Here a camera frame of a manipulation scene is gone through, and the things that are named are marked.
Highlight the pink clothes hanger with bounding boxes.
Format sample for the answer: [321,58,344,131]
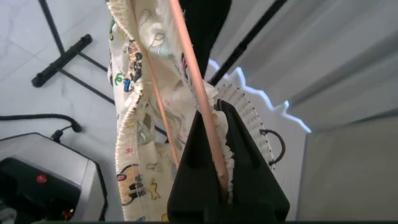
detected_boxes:
[129,0,230,200]

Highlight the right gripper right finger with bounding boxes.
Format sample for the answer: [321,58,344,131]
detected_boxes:
[216,99,291,223]

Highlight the white laundry basket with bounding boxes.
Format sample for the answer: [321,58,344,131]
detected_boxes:
[213,83,287,172]

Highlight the black cable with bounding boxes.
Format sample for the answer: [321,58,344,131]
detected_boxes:
[0,113,83,144]

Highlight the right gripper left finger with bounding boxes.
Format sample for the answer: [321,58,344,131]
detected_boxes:
[166,110,225,223]

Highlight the black clothes rack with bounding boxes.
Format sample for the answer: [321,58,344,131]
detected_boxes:
[30,0,289,137]

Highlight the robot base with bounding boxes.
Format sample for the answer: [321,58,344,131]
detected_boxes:
[0,132,109,223]

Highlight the black garment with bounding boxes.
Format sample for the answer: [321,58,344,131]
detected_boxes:
[177,0,233,79]

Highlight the cream printed garment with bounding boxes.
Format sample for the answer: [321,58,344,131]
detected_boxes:
[106,0,236,222]

